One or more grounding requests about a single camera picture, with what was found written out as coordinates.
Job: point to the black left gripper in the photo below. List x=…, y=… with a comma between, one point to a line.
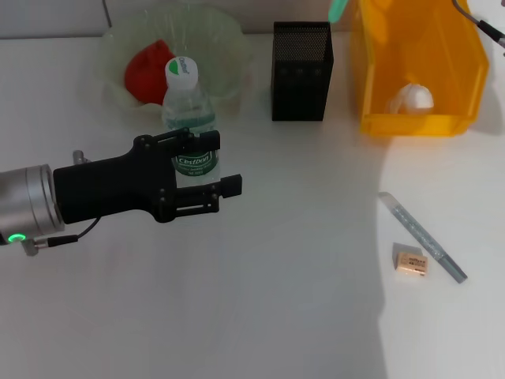
x=114, y=185

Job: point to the green label water bottle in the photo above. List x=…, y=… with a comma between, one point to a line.
x=185, y=106

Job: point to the red orange fruit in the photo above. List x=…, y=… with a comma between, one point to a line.
x=146, y=75

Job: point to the green pen with white clip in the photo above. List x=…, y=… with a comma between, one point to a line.
x=337, y=10

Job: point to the white paper ball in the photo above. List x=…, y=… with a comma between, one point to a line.
x=414, y=98

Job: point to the grey silver pen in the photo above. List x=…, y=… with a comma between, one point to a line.
x=418, y=233

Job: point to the tan eraser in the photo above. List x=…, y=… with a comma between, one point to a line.
x=412, y=263

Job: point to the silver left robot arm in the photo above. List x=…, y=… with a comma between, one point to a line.
x=27, y=205

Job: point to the green glass fruit plate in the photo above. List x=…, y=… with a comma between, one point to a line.
x=221, y=47

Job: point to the black mesh pen holder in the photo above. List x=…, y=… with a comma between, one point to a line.
x=301, y=79

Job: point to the yellow plastic bin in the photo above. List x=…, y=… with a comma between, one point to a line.
x=386, y=59

